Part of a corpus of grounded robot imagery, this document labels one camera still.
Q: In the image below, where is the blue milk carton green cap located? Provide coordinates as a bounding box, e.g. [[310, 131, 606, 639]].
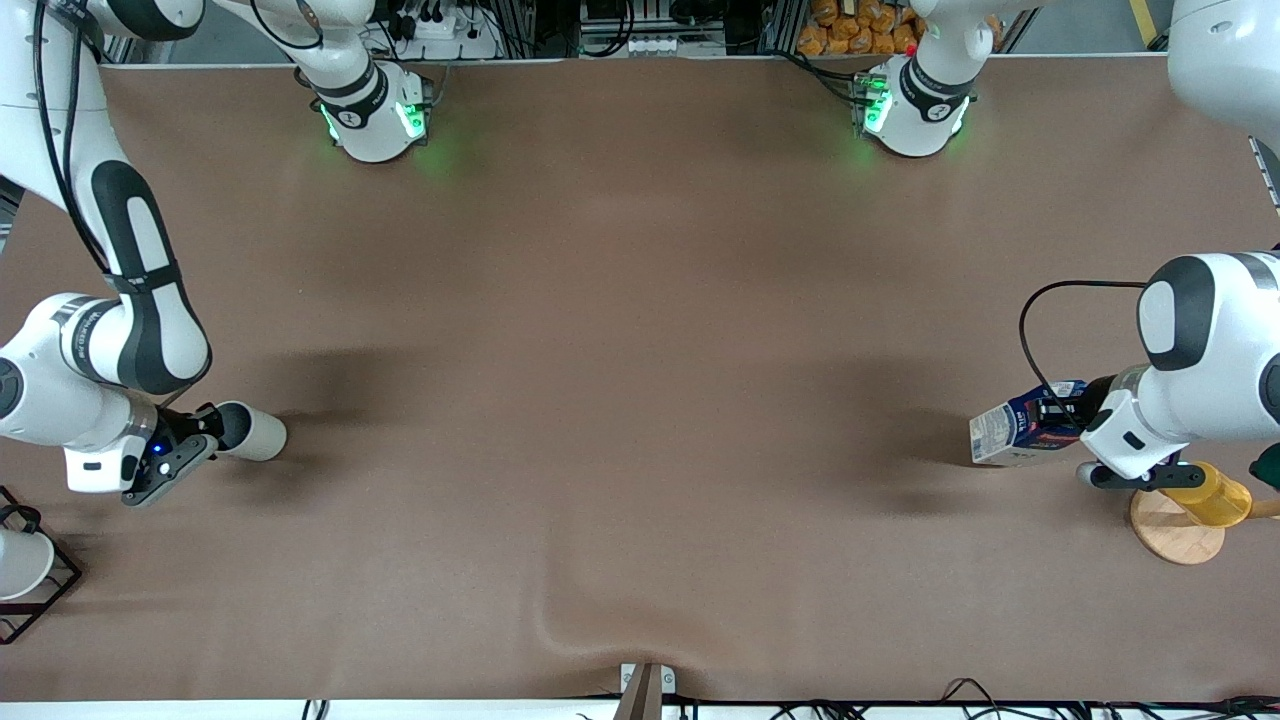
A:
[[969, 379, 1093, 468]]

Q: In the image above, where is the grey cup with handle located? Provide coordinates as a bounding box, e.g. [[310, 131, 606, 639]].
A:
[[213, 400, 289, 463]]

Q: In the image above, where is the yellow plastic cup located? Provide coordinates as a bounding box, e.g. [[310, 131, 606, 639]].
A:
[[1160, 461, 1254, 529]]

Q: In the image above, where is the round wooden cup stand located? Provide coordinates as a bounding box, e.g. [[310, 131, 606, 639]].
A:
[[1130, 488, 1280, 567]]

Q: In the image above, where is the white cup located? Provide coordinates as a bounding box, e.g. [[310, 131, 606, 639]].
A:
[[0, 527, 56, 602]]

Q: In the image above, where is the brown table mat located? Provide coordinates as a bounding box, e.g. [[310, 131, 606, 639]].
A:
[[0, 55, 1280, 702]]

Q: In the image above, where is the orange snack bag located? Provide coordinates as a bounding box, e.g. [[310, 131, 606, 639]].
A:
[[797, 0, 928, 57]]

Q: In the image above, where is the white power strip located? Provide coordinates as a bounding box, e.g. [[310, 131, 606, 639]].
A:
[[393, 0, 501, 61]]

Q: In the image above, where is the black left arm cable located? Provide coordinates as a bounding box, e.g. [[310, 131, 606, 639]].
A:
[[1018, 280, 1148, 421]]

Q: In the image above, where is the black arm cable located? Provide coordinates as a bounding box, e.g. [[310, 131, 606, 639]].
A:
[[1018, 280, 1148, 421], [32, 0, 113, 276]]

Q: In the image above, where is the black wire rack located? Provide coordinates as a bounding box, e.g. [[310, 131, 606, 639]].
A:
[[0, 487, 84, 645]]

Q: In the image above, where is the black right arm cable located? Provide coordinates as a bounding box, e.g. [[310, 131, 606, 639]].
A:
[[32, 0, 113, 276]]

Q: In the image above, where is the metal table edge bracket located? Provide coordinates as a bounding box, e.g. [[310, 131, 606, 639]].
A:
[[613, 662, 677, 720]]

